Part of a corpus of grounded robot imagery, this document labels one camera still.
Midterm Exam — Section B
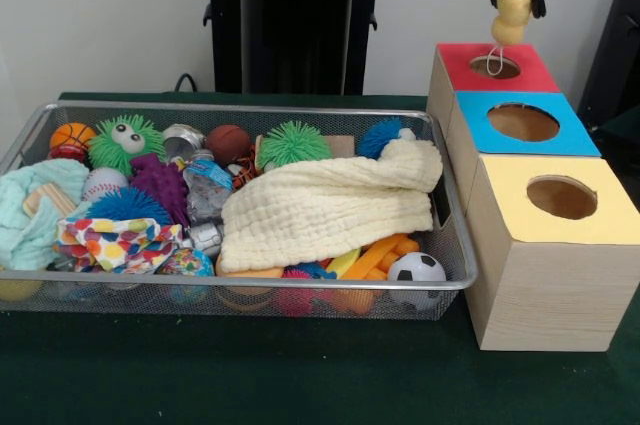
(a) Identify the small orange basketball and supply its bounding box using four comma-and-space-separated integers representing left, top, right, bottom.
49, 122, 98, 152

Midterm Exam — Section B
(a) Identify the small blue puffer ball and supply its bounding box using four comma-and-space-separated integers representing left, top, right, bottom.
87, 187, 174, 226

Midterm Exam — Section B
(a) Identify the wooden box with three holes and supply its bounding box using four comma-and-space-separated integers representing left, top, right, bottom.
426, 42, 640, 352

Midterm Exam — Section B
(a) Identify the shallow metal mesh bin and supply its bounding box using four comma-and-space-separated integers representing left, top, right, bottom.
0, 99, 479, 322

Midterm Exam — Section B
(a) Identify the black upright panel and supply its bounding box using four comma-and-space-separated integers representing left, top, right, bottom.
577, 0, 640, 131

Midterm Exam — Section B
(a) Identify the cream muslin cloth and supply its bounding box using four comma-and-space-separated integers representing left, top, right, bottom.
219, 138, 444, 274

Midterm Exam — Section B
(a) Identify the yellow plush toy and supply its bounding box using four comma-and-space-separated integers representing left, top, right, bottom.
484, 0, 532, 77

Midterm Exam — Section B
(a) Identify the mint green cloth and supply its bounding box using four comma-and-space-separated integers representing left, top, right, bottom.
0, 158, 91, 271

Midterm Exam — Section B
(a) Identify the purple spiky rubber toy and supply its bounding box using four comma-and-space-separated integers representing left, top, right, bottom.
129, 153, 191, 226

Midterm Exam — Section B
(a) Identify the large blue puffer ball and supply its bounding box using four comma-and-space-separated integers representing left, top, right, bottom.
357, 117, 417, 161

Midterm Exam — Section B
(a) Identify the dark green table cloth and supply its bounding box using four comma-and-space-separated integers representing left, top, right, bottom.
0, 90, 640, 425
588, 103, 640, 146

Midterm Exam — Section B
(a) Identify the white polka dot cloth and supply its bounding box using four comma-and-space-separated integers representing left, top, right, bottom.
53, 217, 184, 275

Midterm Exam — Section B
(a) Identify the black cable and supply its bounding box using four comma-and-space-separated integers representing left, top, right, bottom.
173, 73, 199, 94

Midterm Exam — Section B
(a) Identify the green puffer toy with eyes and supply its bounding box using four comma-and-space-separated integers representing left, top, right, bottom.
88, 114, 166, 176
256, 120, 334, 174

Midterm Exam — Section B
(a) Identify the small soccer ball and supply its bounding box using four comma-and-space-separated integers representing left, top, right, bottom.
386, 252, 447, 286

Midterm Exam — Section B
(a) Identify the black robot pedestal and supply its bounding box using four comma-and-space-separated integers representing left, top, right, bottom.
192, 0, 404, 96

